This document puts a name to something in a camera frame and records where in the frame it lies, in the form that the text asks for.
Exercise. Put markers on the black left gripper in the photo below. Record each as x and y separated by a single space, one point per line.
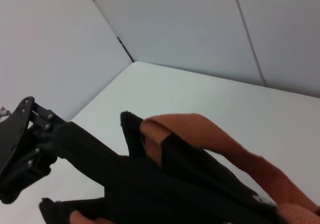
12 138

